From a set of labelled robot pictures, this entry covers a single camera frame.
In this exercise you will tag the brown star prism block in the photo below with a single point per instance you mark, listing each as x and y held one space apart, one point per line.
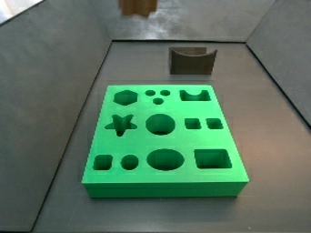
136 7

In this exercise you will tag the green shape sorter board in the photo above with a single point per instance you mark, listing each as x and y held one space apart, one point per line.
163 145

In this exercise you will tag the dark grey curved fixture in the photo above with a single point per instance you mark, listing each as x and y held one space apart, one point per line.
191 60

